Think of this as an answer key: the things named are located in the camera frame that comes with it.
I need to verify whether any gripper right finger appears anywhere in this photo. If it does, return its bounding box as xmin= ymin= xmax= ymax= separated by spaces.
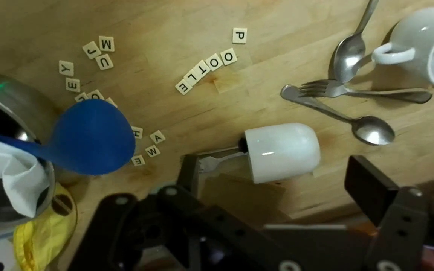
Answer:
xmin=344 ymin=155 xmax=434 ymax=271

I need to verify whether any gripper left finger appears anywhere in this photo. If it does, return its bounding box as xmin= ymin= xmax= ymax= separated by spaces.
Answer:
xmin=68 ymin=154 xmax=267 ymax=271

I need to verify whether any blue plastic spoon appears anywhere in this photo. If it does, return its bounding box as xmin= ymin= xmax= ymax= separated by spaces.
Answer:
xmin=0 ymin=99 xmax=136 ymax=176

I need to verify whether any silver spoon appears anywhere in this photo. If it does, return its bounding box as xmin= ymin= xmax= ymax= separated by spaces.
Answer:
xmin=333 ymin=0 xmax=379 ymax=83
xmin=280 ymin=85 xmax=396 ymax=146

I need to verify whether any yellow soft object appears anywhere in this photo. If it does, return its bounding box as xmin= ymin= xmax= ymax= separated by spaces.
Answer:
xmin=13 ymin=183 xmax=77 ymax=271

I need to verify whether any small metal fork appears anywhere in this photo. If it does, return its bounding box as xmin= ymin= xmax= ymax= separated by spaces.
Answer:
xmin=198 ymin=139 xmax=248 ymax=174

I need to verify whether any white cloth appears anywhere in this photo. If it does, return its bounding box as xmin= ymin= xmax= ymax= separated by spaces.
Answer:
xmin=0 ymin=131 xmax=51 ymax=219

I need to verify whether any silver fork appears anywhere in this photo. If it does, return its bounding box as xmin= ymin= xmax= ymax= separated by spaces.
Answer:
xmin=299 ymin=79 xmax=433 ymax=104

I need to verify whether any steel bowl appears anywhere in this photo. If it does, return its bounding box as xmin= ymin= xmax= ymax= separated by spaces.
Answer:
xmin=0 ymin=69 xmax=61 ymax=230

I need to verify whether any white cup without handle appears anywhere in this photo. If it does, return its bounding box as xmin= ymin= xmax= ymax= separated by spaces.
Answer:
xmin=244 ymin=123 xmax=321 ymax=184

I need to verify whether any white mug with handle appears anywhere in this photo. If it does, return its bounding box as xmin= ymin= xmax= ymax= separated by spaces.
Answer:
xmin=371 ymin=6 xmax=434 ymax=91

